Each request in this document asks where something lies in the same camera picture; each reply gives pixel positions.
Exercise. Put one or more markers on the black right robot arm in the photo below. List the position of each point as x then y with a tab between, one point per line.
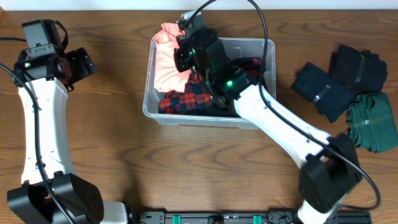
329	167

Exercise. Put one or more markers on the navy garment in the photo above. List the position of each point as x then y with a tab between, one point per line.
331	97

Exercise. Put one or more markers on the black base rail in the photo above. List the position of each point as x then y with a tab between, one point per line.
274	217

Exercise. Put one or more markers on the clear plastic storage bin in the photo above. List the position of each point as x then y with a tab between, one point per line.
235	48

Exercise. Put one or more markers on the red navy plaid shirt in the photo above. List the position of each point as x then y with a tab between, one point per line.
195	96

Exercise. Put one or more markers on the dark green folded garment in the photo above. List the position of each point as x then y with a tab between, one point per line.
371	123

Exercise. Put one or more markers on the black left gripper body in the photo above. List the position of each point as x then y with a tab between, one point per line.
38	50

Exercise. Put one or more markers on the black garment with band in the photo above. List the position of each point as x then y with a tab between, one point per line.
363	71

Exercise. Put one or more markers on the pink garment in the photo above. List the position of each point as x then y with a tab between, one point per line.
167	77

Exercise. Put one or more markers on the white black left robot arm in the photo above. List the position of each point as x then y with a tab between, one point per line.
51	191

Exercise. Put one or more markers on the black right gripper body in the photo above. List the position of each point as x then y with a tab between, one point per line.
190	57

